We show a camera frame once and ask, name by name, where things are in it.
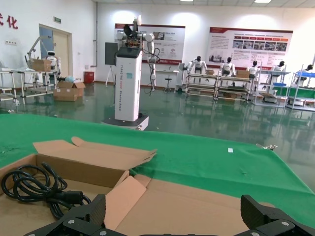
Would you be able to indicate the dark display screen on stand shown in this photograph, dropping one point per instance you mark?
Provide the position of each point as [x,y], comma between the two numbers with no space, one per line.
[110,54]

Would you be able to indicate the metal pipe workbench rack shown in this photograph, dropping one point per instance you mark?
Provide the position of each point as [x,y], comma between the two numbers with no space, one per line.
[295,98]
[270,71]
[201,76]
[233,79]

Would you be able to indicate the black stool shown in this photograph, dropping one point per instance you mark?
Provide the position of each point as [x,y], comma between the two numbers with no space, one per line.
[168,79]

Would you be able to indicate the green table cloth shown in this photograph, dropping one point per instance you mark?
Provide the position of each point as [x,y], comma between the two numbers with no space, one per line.
[197,159]

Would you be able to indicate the silver metal clip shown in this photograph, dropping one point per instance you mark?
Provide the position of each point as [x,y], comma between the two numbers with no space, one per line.
[268,147]

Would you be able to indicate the white pipe shelf rack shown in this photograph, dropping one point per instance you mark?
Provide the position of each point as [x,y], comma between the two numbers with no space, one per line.
[14,72]

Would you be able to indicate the green bench cover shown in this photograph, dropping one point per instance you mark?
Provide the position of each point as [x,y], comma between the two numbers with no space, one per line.
[302,93]

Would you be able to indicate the open brown cardboard box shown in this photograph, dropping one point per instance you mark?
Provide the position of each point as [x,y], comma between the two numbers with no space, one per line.
[81,172]
[197,209]

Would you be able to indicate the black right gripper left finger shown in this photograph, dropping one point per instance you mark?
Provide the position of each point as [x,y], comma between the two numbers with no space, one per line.
[81,221]

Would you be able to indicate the white wall socket strip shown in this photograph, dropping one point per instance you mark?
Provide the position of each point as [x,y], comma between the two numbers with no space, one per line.
[11,43]

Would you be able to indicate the white desk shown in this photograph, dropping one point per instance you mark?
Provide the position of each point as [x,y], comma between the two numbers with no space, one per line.
[167,71]

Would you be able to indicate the wide white red wall poster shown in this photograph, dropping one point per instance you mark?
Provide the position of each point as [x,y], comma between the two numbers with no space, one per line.
[258,49]

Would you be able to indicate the small white service robot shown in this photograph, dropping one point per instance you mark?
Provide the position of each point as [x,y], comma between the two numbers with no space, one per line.
[51,59]

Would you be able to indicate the open cardboard carton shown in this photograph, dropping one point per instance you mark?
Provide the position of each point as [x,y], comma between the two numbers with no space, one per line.
[80,92]

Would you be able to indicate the blue plastic bin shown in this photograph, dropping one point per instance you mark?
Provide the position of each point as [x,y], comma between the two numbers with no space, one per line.
[279,84]
[306,72]

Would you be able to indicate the red cabinet box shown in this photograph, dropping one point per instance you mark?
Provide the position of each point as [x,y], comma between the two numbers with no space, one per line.
[89,77]

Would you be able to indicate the green exit sign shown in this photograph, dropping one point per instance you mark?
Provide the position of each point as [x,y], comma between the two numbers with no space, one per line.
[57,20]

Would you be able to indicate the beige door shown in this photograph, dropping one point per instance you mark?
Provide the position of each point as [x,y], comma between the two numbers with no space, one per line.
[62,49]

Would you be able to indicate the white humanoid robot black head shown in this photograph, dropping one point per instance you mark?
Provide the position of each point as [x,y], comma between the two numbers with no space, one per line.
[227,66]
[280,67]
[198,65]
[254,70]
[310,67]

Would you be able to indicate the closed cardboard carton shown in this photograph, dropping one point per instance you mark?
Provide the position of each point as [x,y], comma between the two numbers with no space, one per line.
[65,96]

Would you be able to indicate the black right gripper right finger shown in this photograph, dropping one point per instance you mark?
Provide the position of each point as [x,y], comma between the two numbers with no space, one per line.
[265,223]

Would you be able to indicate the small brown cardboard carton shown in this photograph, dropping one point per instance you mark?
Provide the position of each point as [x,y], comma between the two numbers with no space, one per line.
[210,72]

